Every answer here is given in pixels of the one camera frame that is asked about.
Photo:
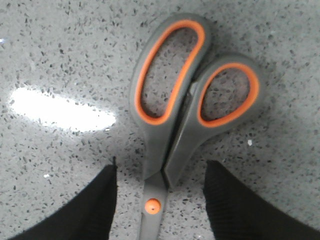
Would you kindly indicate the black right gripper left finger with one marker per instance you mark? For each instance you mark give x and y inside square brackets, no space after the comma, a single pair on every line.
[88,216]

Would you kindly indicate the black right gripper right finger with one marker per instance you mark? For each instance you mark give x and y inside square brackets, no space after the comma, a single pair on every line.
[235,212]

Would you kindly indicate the grey orange scissors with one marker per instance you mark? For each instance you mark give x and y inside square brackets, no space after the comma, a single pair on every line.
[172,138]

